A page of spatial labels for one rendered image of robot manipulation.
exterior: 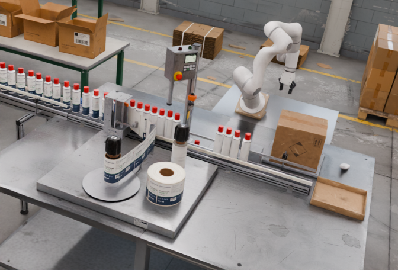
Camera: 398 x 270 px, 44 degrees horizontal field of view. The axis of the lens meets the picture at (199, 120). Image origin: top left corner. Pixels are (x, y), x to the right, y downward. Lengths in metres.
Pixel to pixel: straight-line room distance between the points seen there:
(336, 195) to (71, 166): 1.55
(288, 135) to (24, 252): 1.77
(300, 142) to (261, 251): 0.85
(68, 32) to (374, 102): 3.55
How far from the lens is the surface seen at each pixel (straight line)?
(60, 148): 3.13
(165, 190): 2.54
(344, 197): 3.08
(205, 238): 2.52
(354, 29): 8.22
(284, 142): 3.10
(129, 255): 3.28
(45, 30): 4.84
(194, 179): 2.83
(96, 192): 2.65
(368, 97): 6.12
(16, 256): 3.31
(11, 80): 3.65
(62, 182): 2.75
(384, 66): 5.99
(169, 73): 2.99
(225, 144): 3.00
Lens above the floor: 2.48
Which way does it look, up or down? 28 degrees down
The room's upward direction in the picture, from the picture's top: 8 degrees clockwise
